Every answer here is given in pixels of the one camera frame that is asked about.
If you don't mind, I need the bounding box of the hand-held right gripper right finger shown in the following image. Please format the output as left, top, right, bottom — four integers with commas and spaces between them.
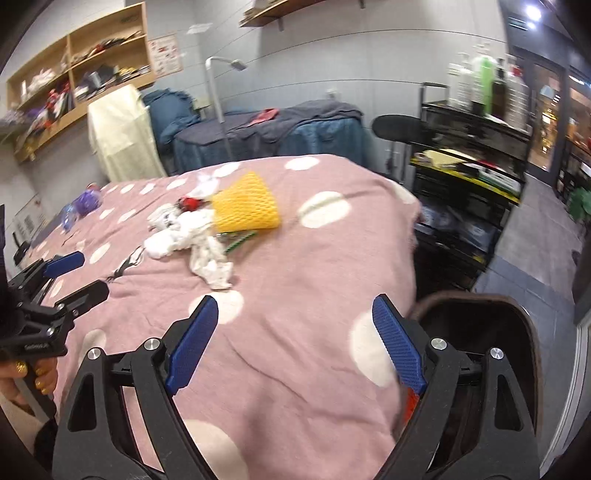
372, 294, 541, 480

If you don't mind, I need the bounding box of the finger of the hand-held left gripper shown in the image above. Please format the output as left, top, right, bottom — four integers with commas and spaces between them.
9, 251, 86, 302
54, 279, 110, 320

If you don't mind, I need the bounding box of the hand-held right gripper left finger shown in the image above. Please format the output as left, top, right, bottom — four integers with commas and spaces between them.
53, 295, 219, 480

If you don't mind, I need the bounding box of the black trash bin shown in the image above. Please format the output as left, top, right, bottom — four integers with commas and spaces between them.
410, 295, 544, 462

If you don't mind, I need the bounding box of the white tissue pile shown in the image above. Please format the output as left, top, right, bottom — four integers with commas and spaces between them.
144, 208, 234, 291

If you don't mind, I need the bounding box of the green stick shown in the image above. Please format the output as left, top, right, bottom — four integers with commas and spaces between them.
224, 231, 257, 254

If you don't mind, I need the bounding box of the yellow foam fruit net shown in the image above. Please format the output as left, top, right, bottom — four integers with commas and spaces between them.
211, 171, 282, 232

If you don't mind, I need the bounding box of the person's left hand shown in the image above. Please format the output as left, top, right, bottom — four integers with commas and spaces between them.
0, 357, 59, 408

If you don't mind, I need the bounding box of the purple pouch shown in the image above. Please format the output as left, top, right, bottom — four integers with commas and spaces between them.
74, 184, 103, 217

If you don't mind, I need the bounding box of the pink polka dot blanket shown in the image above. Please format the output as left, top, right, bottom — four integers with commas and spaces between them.
18, 154, 422, 480

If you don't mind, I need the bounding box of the pale yellow cloth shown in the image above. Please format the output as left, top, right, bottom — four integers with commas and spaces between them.
88, 85, 167, 184

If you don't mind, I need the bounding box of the black trolley cart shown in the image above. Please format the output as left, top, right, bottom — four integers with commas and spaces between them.
410, 83, 533, 288

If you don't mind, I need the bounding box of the wooden cubby shelf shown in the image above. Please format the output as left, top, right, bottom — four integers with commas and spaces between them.
7, 2, 156, 163

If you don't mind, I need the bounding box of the blue cloth pile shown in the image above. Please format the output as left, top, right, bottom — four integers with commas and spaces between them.
142, 90, 195, 145

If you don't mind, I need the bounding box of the black round stool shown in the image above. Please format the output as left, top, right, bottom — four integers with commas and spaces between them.
372, 114, 422, 172

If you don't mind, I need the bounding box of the white floor lamp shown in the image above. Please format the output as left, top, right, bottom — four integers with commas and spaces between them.
205, 56, 248, 163

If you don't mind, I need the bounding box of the green potted plant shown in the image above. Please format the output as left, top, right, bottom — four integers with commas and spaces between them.
568, 188, 591, 223

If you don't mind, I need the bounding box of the massage bed with grey cover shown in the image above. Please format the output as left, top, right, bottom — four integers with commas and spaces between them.
173, 100, 371, 168

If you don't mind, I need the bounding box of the red cloth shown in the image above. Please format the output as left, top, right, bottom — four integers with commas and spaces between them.
248, 108, 280, 127

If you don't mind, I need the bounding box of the cluster of toiletry bottles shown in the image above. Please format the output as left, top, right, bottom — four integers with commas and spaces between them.
448, 51, 530, 131

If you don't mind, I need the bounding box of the black white string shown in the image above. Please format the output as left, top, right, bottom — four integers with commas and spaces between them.
107, 246, 146, 282

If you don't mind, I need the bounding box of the white wall sign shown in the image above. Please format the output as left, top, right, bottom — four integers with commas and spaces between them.
14, 196, 47, 241

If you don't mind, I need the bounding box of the wall poster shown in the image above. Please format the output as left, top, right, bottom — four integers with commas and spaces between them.
148, 34, 180, 77

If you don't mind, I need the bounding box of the wooden wall shelf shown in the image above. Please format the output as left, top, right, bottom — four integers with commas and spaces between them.
239, 0, 365, 28

